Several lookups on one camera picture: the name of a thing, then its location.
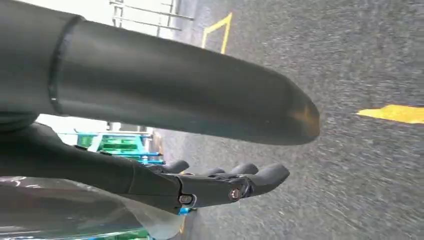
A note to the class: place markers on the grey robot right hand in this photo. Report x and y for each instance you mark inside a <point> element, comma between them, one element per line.
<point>165,86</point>

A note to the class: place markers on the green plastic crate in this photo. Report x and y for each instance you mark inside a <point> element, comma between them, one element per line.
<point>116,145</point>
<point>132,236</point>

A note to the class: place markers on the yellow floor tape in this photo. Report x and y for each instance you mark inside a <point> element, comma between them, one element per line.
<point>226,36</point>
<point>394,114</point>

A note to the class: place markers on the grey metal frame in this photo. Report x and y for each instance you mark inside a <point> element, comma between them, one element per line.
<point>149,24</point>

